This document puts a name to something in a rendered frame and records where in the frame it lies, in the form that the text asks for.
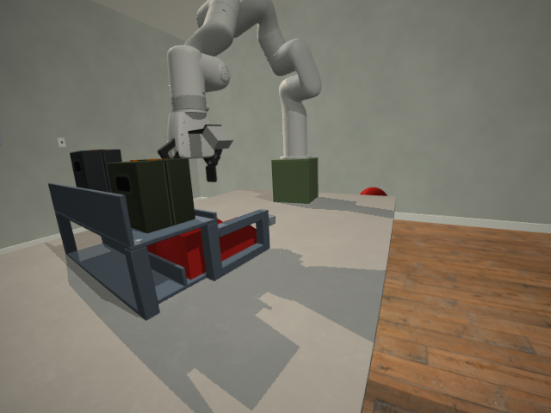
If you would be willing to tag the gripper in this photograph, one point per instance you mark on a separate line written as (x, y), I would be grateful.
(192, 145)

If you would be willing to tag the grey metal shelf rack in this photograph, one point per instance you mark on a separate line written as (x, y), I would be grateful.
(106, 215)

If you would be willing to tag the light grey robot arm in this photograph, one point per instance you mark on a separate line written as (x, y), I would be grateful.
(189, 69)

